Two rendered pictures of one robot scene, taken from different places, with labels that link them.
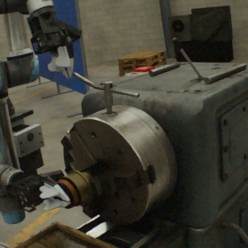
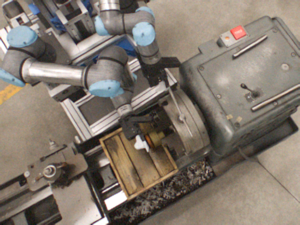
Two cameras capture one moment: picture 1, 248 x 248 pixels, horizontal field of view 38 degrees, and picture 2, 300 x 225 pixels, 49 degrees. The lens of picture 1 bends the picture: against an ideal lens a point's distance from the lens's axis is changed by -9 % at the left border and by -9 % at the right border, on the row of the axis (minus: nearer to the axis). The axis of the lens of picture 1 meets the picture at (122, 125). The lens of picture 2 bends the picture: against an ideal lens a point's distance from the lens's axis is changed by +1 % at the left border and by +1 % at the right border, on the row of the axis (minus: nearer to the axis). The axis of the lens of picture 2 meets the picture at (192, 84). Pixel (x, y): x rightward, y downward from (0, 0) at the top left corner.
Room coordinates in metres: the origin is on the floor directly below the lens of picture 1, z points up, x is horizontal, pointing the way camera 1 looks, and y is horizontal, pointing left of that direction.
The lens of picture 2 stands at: (0.60, -0.10, 2.65)
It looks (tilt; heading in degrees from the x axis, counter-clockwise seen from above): 69 degrees down; 14
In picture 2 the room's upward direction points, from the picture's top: 3 degrees clockwise
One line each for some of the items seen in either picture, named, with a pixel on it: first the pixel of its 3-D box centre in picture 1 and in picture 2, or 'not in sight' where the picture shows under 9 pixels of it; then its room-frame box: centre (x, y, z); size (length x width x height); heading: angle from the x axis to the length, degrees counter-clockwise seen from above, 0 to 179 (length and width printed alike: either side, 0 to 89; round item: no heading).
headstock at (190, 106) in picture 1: (188, 129); (245, 85); (1.27, -0.23, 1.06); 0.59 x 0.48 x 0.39; 136
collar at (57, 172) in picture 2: not in sight; (51, 171); (0.57, 0.53, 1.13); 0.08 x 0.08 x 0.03
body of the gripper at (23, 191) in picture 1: (28, 189); (130, 126); (0.88, 0.27, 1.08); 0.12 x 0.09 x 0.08; 45
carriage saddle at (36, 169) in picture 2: not in sight; (65, 194); (0.48, 0.51, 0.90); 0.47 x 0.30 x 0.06; 46
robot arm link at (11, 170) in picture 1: (15, 180); (125, 111); (0.94, 0.32, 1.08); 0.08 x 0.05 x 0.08; 135
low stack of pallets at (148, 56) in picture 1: (143, 62); not in sight; (9.26, -0.71, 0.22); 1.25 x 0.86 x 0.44; 154
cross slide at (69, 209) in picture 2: not in sight; (69, 186); (0.53, 0.49, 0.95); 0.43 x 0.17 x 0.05; 46
